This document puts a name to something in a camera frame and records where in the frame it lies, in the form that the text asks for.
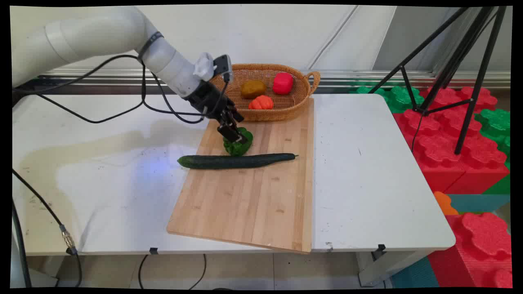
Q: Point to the aluminium wall rail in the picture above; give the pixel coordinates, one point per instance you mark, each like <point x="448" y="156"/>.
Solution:
<point x="351" y="77"/>

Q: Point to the teal foam mat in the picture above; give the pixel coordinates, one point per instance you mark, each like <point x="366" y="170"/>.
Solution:
<point x="414" y="275"/>

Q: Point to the woven wicker basket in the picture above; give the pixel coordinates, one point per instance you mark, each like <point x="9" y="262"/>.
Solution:
<point x="286" y="108"/>

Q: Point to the black table edge clip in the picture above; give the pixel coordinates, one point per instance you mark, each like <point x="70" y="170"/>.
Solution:
<point x="381" y="247"/>
<point x="153" y="250"/>

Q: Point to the large red foam block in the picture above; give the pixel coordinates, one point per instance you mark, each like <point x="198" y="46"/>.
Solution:
<point x="441" y="139"/>

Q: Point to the red toy bell pepper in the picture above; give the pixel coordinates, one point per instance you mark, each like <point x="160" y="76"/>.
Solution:
<point x="282" y="83"/>

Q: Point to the green foam block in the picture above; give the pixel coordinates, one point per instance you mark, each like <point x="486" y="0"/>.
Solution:
<point x="496" y="122"/>
<point x="398" y="98"/>

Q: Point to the black tripod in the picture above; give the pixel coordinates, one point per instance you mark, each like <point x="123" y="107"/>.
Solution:
<point x="486" y="61"/>

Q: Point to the brown toy potato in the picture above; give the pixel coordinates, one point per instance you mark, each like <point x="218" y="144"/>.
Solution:
<point x="253" y="89"/>

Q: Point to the orange toy tomato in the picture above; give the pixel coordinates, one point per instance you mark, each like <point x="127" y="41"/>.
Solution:
<point x="260" y="103"/>

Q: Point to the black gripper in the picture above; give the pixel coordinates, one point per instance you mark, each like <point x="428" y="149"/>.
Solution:
<point x="210" y="100"/>

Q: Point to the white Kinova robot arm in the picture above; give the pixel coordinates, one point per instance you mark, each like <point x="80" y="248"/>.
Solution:
<point x="102" y="32"/>

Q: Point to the dark green cucumber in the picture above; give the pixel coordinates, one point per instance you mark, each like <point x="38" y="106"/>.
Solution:
<point x="237" y="161"/>

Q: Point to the white table leg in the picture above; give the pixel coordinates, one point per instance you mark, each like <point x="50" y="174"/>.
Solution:
<point x="384" y="267"/>

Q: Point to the orange foam piece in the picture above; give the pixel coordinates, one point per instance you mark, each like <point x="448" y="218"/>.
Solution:
<point x="444" y="203"/>

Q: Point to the bamboo cutting board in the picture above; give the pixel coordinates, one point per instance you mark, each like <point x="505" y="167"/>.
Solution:
<point x="253" y="196"/>

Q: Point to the green toy bell pepper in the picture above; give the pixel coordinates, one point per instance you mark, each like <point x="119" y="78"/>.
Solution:
<point x="239" y="148"/>

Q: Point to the black wrist camera white mount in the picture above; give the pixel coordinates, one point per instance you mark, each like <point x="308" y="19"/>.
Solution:
<point x="220" y="67"/>

